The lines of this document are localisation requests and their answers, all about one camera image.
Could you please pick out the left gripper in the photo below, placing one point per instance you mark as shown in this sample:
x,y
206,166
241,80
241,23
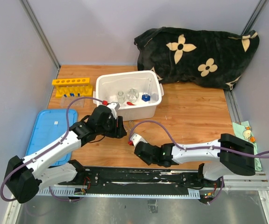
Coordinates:
x,y
115,133

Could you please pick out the metal crucible tongs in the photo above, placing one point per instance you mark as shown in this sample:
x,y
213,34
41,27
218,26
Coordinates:
x,y
129,126

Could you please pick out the glass petri dish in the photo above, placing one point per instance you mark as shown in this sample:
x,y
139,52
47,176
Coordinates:
x,y
133,95

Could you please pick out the white plastic bin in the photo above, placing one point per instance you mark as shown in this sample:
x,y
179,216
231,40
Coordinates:
x,y
107,87

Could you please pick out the graduated cylinder blue base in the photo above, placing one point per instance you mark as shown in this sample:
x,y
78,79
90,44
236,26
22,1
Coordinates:
x,y
146,97

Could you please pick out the blue plastic tray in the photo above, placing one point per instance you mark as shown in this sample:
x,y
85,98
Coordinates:
x,y
50,124

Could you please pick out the small glass beaker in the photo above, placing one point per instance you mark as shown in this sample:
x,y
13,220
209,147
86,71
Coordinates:
x,y
121,97

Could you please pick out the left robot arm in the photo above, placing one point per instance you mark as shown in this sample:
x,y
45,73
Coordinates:
x,y
25,177

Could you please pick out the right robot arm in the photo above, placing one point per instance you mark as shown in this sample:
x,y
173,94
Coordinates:
x,y
225,156

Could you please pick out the yellow test tube rack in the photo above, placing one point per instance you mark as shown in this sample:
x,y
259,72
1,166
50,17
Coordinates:
x,y
73,85

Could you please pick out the black floral blanket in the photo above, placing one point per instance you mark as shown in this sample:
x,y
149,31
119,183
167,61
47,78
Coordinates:
x,y
211,59

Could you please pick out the green printed cloth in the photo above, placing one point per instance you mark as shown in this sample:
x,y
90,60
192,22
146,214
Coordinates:
x,y
243,131

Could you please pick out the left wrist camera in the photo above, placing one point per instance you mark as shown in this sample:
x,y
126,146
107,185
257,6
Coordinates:
x,y
113,106

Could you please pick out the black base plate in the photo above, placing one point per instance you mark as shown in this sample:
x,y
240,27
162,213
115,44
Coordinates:
x,y
139,182

